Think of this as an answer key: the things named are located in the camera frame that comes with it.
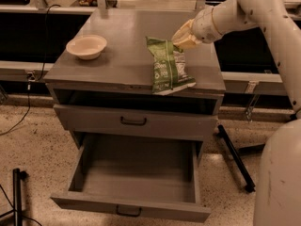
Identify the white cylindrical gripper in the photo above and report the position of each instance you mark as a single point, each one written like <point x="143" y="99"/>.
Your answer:
<point x="203" y="24"/>

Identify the closed grey upper drawer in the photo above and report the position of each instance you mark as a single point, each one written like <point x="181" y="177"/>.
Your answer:
<point x="130" y="122"/>

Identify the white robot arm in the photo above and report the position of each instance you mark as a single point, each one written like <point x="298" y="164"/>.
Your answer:
<point x="278" y="191"/>

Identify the green jalapeno chip bag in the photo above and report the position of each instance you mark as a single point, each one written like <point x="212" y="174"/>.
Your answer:
<point x="169" y="73"/>

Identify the cream bowl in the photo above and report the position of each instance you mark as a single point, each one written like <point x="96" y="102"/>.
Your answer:
<point x="86" y="47"/>

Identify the black floor stand left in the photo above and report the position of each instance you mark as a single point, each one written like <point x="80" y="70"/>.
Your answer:
<point x="16" y="203"/>

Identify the grey drawer cabinet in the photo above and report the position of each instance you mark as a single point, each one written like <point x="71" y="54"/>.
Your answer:
<point x="121" y="76"/>

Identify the open grey bottom drawer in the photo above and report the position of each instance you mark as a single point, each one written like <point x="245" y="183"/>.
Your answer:
<point x="137" y="177"/>

